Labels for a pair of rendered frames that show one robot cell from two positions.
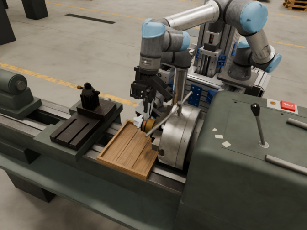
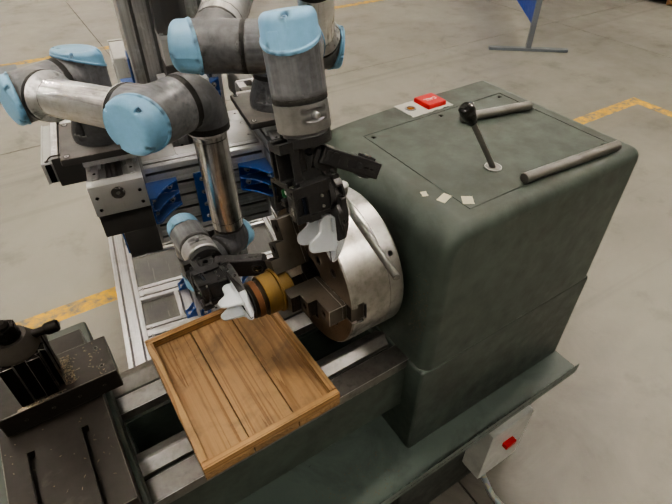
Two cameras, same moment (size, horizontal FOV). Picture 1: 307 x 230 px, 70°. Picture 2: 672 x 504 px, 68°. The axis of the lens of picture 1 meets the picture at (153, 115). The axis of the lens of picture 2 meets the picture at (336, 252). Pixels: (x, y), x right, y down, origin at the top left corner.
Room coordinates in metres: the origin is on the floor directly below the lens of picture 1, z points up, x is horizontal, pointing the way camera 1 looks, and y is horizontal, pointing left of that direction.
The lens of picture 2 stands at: (0.32, 0.51, 1.80)
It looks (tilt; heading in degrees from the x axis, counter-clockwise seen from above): 40 degrees down; 306
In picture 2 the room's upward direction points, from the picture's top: straight up
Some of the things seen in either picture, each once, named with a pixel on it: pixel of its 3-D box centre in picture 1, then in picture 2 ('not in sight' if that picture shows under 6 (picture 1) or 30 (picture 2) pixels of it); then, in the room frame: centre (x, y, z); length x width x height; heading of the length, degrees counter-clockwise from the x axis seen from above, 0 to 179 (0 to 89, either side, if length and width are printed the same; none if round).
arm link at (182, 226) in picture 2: (157, 97); (189, 236); (1.13, -0.02, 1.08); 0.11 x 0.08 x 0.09; 159
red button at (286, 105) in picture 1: (287, 106); (429, 102); (0.85, -0.63, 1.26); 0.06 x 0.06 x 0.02; 69
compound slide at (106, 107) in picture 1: (95, 109); (58, 383); (1.08, 0.37, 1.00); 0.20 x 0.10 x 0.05; 69
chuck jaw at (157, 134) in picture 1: (158, 141); (323, 303); (0.74, -0.03, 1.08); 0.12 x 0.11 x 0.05; 159
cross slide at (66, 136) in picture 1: (86, 120); (58, 430); (1.03, 0.42, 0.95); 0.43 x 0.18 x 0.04; 159
